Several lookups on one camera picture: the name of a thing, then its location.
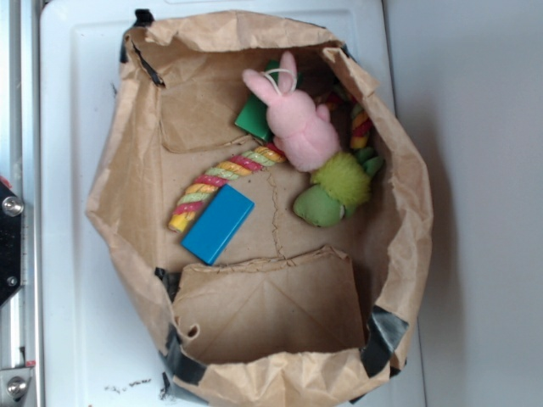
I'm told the black mounting bracket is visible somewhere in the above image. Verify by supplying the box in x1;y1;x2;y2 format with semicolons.
0;176;25;306

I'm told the green rectangular block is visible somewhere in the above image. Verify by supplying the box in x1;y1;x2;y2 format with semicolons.
234;53;299;143

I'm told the brown paper bag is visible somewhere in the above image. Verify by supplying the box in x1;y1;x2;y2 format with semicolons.
87;10;434;406

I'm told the green plush turtle toy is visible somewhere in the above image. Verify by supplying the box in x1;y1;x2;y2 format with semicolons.
293;147;384;227

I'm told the multicolored twisted rope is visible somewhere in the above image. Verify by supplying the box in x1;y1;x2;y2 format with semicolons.
167;91;374;233

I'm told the pink plush bunny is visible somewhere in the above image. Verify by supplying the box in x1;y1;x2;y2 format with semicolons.
242;51;341;172

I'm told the blue rectangular block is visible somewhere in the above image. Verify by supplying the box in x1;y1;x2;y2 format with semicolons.
181;186;255;265

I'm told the aluminium frame rail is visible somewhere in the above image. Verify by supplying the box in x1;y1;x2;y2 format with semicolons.
1;1;46;406

